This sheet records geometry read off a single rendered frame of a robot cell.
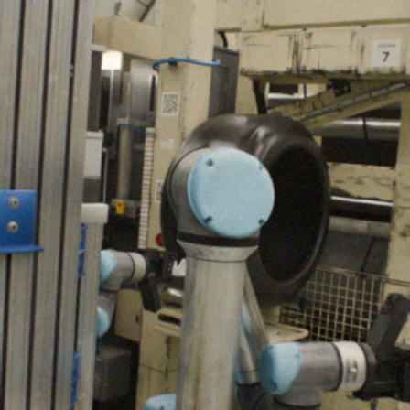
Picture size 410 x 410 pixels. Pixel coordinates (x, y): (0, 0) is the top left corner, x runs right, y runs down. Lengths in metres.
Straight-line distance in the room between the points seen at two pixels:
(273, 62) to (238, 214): 1.47
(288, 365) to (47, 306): 0.39
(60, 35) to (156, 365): 1.46
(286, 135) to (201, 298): 1.11
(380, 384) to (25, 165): 0.64
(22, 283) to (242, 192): 0.38
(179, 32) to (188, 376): 1.47
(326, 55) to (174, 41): 0.49
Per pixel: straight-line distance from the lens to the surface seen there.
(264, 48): 2.36
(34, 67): 1.06
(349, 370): 1.06
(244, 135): 1.91
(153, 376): 2.35
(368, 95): 2.30
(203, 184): 0.88
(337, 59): 2.21
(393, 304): 1.11
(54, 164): 1.08
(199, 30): 2.25
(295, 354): 1.02
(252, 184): 0.90
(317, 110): 2.37
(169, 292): 2.14
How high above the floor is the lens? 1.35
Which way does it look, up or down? 5 degrees down
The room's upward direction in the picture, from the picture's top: 4 degrees clockwise
